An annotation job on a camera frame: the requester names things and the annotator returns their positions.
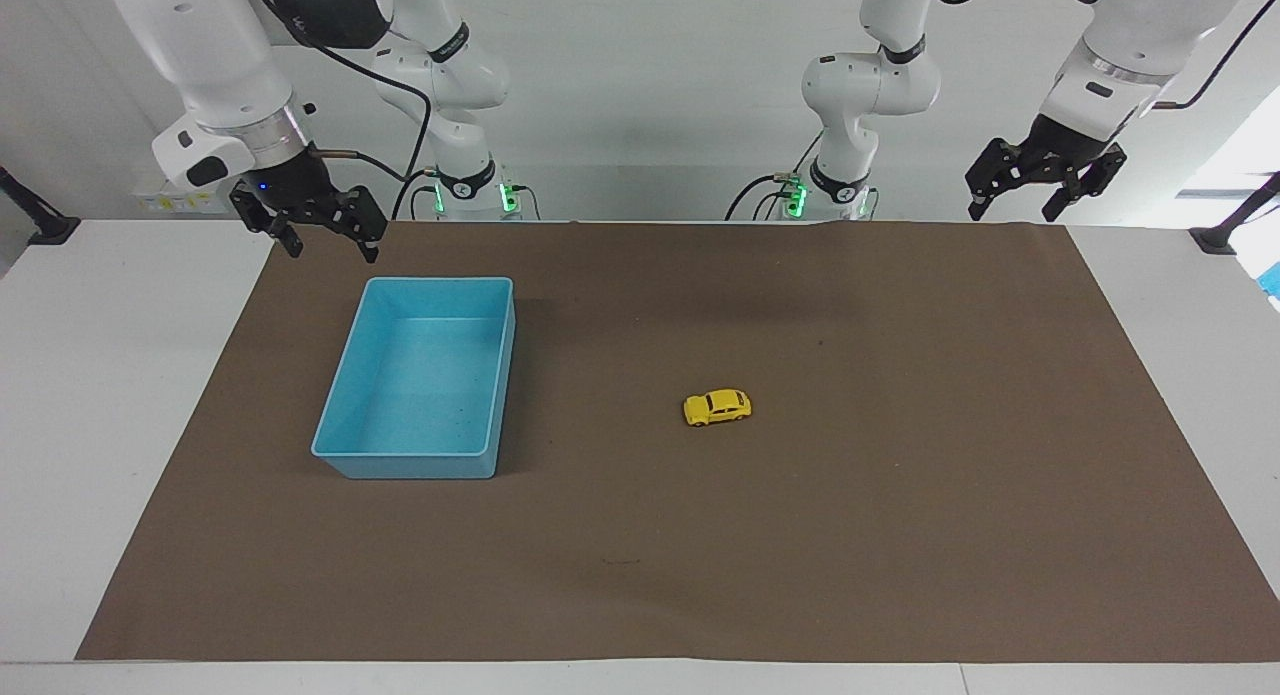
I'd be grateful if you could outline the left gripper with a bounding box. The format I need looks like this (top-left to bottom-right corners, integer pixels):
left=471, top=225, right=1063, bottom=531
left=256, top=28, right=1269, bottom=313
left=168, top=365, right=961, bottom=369
left=964, top=113, right=1129, bottom=224

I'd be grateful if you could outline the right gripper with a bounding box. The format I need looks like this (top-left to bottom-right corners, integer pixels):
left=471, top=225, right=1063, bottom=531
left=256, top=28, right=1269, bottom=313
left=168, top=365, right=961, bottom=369
left=229, top=147, right=389, bottom=267

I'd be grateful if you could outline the yellow toy beetle car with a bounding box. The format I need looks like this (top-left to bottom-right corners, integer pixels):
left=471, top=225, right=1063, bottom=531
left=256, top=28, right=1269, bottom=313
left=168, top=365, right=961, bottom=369
left=682, top=389, right=754, bottom=429

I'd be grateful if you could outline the white power strip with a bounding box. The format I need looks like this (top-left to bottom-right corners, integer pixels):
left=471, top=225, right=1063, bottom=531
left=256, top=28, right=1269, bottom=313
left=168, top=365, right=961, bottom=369
left=133, top=178, right=239, bottom=217

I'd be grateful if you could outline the black stand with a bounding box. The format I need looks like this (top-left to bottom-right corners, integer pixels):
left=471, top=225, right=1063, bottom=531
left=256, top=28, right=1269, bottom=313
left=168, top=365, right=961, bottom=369
left=1189, top=171, right=1280, bottom=255
left=0, top=166, right=82, bottom=247

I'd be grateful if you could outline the light blue plastic bin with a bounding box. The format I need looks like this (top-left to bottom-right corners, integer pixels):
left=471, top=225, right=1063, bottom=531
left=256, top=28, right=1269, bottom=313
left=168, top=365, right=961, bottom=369
left=311, top=276, right=518, bottom=481

